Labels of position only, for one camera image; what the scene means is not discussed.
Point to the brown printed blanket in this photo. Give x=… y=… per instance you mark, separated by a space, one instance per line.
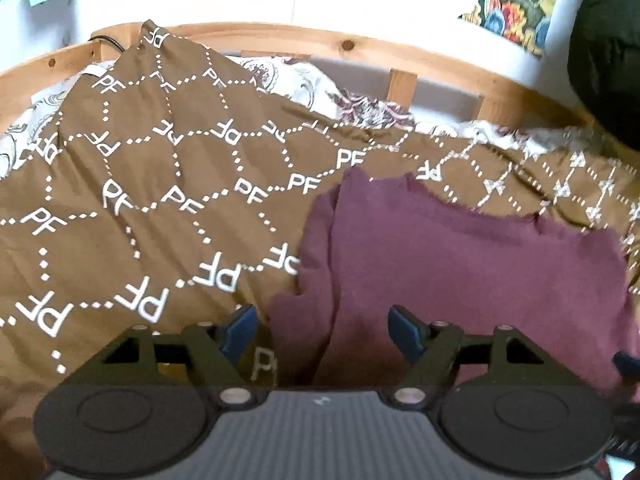
x=150 y=160

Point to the white floral bed sheet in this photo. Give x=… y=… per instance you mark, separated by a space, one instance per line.
x=295 y=80

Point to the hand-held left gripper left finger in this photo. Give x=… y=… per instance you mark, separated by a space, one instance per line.
x=239 y=332

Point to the maroon long-sleeve shirt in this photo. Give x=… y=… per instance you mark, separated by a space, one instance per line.
x=450 y=270

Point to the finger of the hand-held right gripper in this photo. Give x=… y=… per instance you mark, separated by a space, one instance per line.
x=627 y=362

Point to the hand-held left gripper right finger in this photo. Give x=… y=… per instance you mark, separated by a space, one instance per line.
x=406 y=332

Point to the colourful landscape wall poster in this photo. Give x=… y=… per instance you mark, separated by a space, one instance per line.
x=515 y=5

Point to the black padded jacket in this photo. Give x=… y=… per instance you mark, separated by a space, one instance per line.
x=607 y=60

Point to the wooden bed frame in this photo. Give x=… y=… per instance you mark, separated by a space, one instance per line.
x=300 y=42

